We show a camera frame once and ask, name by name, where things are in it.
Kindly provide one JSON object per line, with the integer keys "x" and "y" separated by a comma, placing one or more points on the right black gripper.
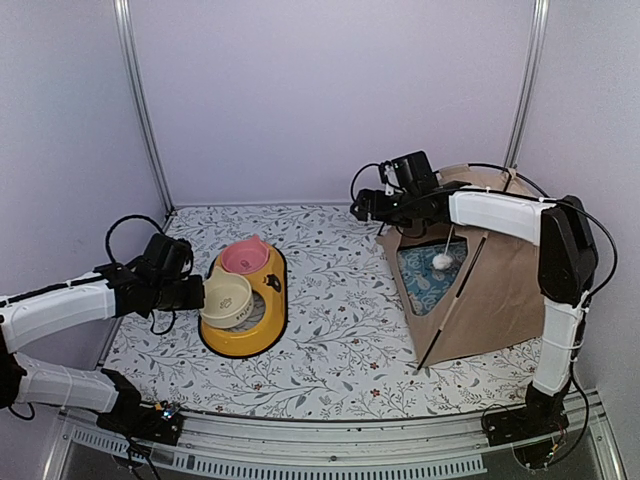
{"x": 373, "y": 203}

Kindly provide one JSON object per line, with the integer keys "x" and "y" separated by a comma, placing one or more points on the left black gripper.
{"x": 195, "y": 293}

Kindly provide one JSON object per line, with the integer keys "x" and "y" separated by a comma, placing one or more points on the cream round bowl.
{"x": 228, "y": 300}

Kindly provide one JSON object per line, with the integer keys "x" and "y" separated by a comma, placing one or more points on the pink round bowl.
{"x": 246, "y": 256}

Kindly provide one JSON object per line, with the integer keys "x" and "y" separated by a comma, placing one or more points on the blue snowman pattern mat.
{"x": 426, "y": 285}

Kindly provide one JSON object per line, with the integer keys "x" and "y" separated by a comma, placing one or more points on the yellow pet bowl stand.
{"x": 268, "y": 321}

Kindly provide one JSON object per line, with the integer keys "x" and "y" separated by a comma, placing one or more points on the beige fabric pet tent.
{"x": 501, "y": 304}

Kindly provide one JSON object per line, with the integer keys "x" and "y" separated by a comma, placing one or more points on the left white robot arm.
{"x": 28, "y": 317}

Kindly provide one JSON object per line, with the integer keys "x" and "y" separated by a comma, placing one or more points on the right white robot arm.
{"x": 567, "y": 257}

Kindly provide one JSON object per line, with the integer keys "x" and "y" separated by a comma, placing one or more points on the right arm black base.
{"x": 545, "y": 435}

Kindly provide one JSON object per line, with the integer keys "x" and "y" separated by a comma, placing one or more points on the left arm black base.
{"x": 160, "y": 423}

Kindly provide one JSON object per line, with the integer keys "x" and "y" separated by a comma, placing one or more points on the white pompom hanging toy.
{"x": 443, "y": 261}

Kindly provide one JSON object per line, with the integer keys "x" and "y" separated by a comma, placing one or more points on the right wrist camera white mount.
{"x": 388, "y": 189}

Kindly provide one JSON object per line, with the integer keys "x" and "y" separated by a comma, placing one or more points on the aluminium front rail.
{"x": 232, "y": 447}

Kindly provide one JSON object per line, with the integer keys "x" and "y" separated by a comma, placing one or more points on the left aluminium frame post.
{"x": 125, "y": 30}

